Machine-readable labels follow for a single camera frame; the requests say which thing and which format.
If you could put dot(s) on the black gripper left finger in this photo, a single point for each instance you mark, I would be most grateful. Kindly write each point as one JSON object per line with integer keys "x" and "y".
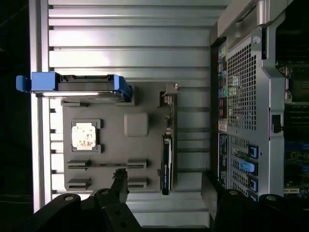
{"x": 113, "y": 210}

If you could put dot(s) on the hard disk in blue caddy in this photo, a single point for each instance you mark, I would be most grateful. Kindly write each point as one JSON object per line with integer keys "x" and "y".
{"x": 43, "y": 82}

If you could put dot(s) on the CPU socket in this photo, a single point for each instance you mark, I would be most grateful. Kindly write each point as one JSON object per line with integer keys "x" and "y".
{"x": 300, "y": 84}

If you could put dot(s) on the open grey PC case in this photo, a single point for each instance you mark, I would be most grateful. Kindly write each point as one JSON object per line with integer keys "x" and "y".
{"x": 241, "y": 84}

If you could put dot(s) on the blue expansion card latch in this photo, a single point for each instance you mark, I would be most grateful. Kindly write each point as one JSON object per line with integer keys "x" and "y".
{"x": 246, "y": 166}
{"x": 253, "y": 151}
{"x": 254, "y": 184}

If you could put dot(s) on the grey parts rack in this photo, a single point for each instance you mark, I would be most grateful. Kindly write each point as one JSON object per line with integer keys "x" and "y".
{"x": 116, "y": 149}

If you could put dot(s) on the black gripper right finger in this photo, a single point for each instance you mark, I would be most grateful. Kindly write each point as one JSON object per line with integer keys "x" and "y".
{"x": 241, "y": 215}

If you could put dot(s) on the silver CPU chip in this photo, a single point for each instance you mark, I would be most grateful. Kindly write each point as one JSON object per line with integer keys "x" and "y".
{"x": 84, "y": 136}

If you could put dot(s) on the green motherboard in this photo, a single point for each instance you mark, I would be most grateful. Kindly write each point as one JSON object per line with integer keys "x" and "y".
{"x": 297, "y": 113}

